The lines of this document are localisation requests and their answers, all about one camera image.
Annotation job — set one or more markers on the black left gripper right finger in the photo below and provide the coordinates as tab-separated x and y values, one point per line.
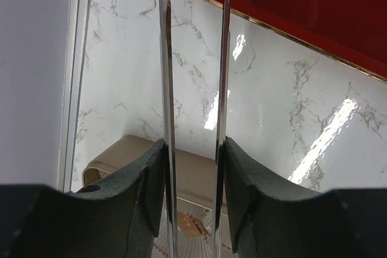
270	216

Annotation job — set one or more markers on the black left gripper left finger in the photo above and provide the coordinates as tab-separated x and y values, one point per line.
117	216

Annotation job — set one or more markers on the metal tongs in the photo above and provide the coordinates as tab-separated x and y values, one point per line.
169	127

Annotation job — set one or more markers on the brown square chocolate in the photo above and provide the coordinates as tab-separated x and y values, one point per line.
187	226

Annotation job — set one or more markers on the red chocolate tray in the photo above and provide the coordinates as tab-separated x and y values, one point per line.
352	32

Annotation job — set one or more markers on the left aluminium frame post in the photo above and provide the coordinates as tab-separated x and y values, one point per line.
76	43

